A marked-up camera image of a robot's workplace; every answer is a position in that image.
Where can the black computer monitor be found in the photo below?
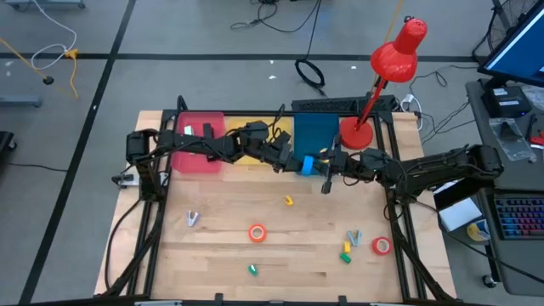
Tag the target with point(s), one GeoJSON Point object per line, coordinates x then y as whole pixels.
{"type": "Point", "coordinates": [518, 55]}

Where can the blue tape roll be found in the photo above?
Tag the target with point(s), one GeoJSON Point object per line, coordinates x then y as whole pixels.
{"type": "Point", "coordinates": [307, 166]}

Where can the red desk lamp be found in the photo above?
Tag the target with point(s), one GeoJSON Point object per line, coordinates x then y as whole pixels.
{"type": "Point", "coordinates": [395, 59]}

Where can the white cardboard box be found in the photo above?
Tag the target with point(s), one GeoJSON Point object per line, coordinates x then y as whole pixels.
{"type": "Point", "coordinates": [459, 214]}

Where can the yellow stapler remover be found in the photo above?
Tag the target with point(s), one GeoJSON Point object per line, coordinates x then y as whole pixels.
{"type": "Point", "coordinates": [288, 200]}

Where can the yellow plastic bin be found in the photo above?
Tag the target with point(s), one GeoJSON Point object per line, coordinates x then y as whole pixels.
{"type": "Point", "coordinates": [236, 124]}

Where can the pink plastic bin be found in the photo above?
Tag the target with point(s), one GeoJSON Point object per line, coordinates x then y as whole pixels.
{"type": "Point", "coordinates": [195, 163]}

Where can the black perforated metal panel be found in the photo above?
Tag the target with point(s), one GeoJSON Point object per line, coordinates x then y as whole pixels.
{"type": "Point", "coordinates": [323, 105]}

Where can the orange tape roll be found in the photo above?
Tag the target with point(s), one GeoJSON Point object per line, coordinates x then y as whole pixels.
{"type": "Point", "coordinates": [251, 233]}

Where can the clear plastic bag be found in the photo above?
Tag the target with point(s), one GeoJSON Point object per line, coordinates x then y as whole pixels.
{"type": "Point", "coordinates": [510, 140]}

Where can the black mini computer box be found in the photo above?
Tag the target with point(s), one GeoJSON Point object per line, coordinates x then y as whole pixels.
{"type": "Point", "coordinates": [506, 104]}

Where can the red tape roll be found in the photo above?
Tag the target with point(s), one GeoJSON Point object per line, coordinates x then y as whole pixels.
{"type": "Point", "coordinates": [375, 246]}

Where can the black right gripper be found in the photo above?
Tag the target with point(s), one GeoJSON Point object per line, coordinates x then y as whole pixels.
{"type": "Point", "coordinates": [340, 161]}

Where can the blue plastic bin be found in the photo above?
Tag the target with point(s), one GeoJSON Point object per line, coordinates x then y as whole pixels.
{"type": "Point", "coordinates": [314, 132]}

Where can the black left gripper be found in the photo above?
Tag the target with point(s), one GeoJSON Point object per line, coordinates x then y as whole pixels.
{"type": "Point", "coordinates": [285, 155]}

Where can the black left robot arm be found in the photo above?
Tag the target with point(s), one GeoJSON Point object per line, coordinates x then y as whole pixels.
{"type": "Point", "coordinates": [191, 146]}

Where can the grey computer desk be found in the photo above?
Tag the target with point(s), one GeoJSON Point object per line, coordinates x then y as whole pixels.
{"type": "Point", "coordinates": [523, 178]}

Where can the grey clamp bracket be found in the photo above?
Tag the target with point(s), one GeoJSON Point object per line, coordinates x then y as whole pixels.
{"type": "Point", "coordinates": [125, 180]}

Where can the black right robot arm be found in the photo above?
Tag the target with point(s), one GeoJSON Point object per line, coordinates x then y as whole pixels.
{"type": "Point", "coordinates": [446, 166]}

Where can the backlit rainbow keyboard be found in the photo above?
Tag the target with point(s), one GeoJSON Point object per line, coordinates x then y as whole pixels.
{"type": "Point", "coordinates": [520, 217]}

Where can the white power plug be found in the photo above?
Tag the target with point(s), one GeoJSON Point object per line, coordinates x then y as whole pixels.
{"type": "Point", "coordinates": [408, 100]}

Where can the pale grey stapler remover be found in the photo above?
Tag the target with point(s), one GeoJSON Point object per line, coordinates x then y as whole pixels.
{"type": "Point", "coordinates": [192, 219]}

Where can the grey-blue stapler remover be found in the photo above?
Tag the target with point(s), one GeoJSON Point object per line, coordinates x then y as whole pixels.
{"type": "Point", "coordinates": [355, 239]}

